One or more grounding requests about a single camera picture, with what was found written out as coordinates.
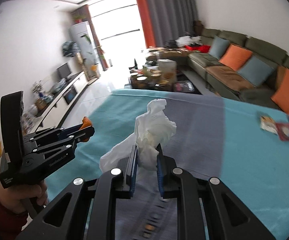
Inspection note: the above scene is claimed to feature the white tissue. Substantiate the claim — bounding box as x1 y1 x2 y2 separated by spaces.
99 99 176 172

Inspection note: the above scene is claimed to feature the left hand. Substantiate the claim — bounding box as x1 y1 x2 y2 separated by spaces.
0 180 48 214

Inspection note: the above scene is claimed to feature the white tv cabinet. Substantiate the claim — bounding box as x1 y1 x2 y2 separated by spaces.
26 72 88 134

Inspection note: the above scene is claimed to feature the small black monitor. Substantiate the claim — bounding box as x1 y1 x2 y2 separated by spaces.
57 63 72 80

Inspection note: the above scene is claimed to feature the teal grey tablecloth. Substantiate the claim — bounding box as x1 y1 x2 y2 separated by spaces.
46 89 289 239

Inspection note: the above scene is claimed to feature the potted green plant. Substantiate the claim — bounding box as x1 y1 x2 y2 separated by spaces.
83 34 102 78

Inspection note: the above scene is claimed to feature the snack wrapper packet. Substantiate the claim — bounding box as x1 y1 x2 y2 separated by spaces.
260 115 278 135

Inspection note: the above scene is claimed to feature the white air conditioner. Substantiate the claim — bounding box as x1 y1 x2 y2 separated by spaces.
70 21 97 80

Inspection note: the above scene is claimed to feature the dark red packet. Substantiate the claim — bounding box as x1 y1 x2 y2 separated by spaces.
276 122 289 141

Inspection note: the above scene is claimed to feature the black coffee table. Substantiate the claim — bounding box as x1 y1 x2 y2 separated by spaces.
129 59 201 95

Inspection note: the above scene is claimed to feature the brown seat blanket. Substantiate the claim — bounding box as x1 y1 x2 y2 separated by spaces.
206 66 255 92

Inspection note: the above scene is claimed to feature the blue cushion near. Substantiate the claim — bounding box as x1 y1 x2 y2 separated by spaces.
237 56 275 87

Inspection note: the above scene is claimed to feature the blue cushion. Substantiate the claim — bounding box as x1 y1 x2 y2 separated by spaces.
237 56 275 87
208 36 230 60

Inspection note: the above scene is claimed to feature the green sectional sofa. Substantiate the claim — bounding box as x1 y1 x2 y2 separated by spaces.
188 29 289 114

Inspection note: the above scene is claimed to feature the orange cushion far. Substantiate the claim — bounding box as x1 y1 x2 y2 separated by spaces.
219 44 253 71

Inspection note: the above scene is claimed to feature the grey orange curtain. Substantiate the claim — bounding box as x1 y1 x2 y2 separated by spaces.
136 0 198 48

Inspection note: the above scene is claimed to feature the blue cushion far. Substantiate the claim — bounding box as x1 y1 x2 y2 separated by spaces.
208 36 230 60

